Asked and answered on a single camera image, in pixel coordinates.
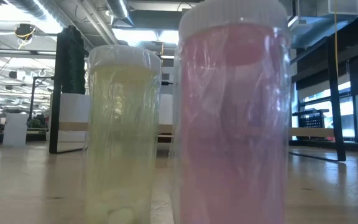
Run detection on pink medicine bottle white cap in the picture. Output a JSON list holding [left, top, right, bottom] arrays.
[[171, 0, 293, 224]]

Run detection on yellow medicine bottle white cap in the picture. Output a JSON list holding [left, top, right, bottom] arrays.
[[85, 44, 163, 224]]

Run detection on green cactus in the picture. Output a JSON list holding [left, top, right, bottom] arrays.
[[61, 24, 88, 96]]

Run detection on green background plants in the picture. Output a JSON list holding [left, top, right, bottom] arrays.
[[28, 113, 49, 129]]

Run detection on shelf with black metal frame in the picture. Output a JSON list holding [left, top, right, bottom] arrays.
[[48, 30, 347, 162]]

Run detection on black wire basket shelf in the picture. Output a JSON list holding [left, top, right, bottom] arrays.
[[292, 108, 331, 129]]

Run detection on black ceiling device yellow cable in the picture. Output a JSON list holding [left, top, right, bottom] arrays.
[[14, 23, 37, 50]]

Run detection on yellow hanging cord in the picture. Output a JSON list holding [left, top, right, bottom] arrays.
[[334, 0, 339, 77]]

